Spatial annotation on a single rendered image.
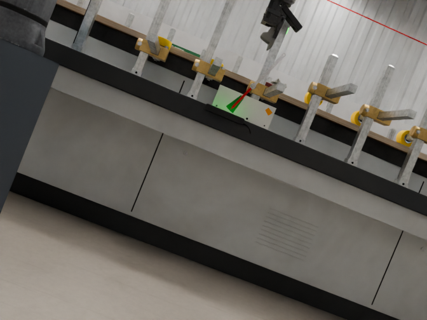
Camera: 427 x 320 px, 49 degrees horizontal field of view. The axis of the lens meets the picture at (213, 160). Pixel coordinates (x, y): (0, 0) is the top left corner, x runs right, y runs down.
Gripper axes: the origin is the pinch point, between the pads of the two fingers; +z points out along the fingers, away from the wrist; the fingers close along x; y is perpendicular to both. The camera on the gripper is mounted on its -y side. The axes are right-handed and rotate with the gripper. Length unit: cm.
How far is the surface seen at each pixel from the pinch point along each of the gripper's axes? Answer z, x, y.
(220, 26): -1.7, -6.1, 21.9
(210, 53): 10.5, -6.1, 21.8
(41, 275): 101, 51, 44
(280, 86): 16.3, 20.7, -6.6
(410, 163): 20, -6, -77
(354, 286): 83, -28, -87
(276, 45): -3.7, -6.1, -3.0
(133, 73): 30, -6, 48
